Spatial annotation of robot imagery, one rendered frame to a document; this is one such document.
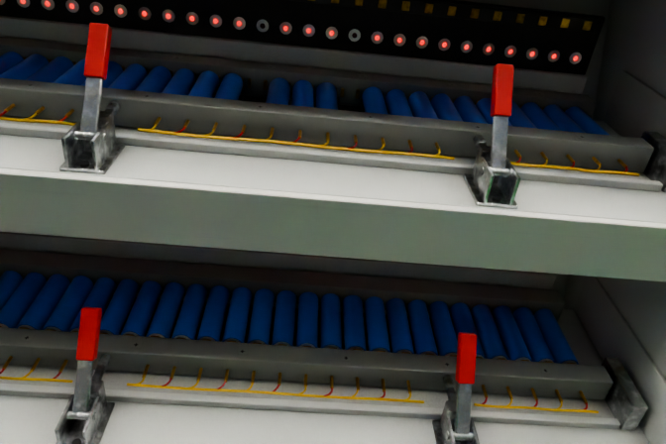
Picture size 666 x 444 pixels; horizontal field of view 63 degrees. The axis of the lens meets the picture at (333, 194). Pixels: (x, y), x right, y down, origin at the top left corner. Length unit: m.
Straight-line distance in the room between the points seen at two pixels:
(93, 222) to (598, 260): 0.34
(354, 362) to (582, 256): 0.19
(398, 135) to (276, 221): 0.12
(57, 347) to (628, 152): 0.46
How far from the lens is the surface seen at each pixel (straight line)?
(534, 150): 0.44
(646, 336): 0.52
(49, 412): 0.47
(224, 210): 0.35
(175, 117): 0.41
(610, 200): 0.43
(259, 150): 0.38
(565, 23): 0.54
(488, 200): 0.37
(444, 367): 0.46
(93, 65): 0.38
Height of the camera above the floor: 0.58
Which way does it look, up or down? 8 degrees down
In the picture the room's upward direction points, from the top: 5 degrees clockwise
